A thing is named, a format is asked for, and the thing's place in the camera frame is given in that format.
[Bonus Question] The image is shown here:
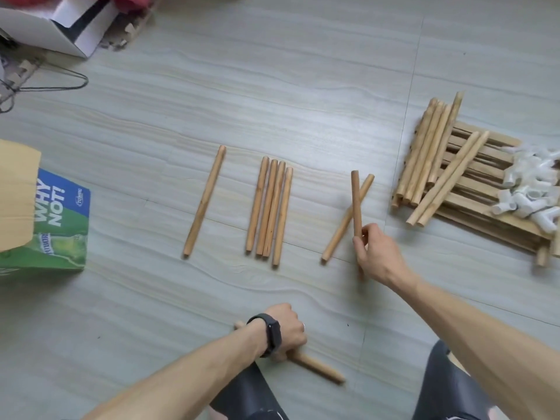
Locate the person's right hand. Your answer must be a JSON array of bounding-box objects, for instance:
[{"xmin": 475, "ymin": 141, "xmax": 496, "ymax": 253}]
[{"xmin": 353, "ymin": 223, "xmax": 412, "ymax": 289}]

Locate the person's left hand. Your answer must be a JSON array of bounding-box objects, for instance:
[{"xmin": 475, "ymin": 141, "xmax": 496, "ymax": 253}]
[{"xmin": 262, "ymin": 302, "xmax": 308, "ymax": 355}]

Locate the slatted wooden shelf panel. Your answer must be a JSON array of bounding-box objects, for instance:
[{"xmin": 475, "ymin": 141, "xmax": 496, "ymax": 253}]
[{"xmin": 391, "ymin": 120, "xmax": 560, "ymax": 268}]

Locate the pile of wooden dowels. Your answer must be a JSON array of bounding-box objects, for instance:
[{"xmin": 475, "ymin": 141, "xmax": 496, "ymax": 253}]
[{"xmin": 182, "ymin": 144, "xmax": 376, "ymax": 270}]

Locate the pile of white connectors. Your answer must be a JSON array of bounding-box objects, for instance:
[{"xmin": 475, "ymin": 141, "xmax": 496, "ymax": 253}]
[{"xmin": 490, "ymin": 144, "xmax": 560, "ymax": 237}]

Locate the person's right forearm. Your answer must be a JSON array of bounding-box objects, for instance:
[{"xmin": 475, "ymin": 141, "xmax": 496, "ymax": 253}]
[{"xmin": 389, "ymin": 267, "xmax": 560, "ymax": 420}]

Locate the person's left forearm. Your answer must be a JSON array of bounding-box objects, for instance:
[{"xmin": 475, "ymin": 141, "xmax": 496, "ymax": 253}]
[{"xmin": 83, "ymin": 323, "xmax": 272, "ymax": 420}]

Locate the black smartwatch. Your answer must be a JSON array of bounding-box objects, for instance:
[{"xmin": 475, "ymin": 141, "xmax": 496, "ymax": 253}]
[{"xmin": 247, "ymin": 312, "xmax": 284, "ymax": 358}]

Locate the green cardboard box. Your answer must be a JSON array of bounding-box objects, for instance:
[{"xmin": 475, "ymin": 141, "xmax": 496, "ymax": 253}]
[{"xmin": 0, "ymin": 139, "xmax": 92, "ymax": 277}]

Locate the flat white box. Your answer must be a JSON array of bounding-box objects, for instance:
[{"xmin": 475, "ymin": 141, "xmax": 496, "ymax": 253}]
[{"xmin": 0, "ymin": 0, "xmax": 119, "ymax": 58}]

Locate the wire clothes hanger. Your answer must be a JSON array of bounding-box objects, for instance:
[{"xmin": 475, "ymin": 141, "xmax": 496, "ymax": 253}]
[{"xmin": 0, "ymin": 48, "xmax": 90, "ymax": 114}]

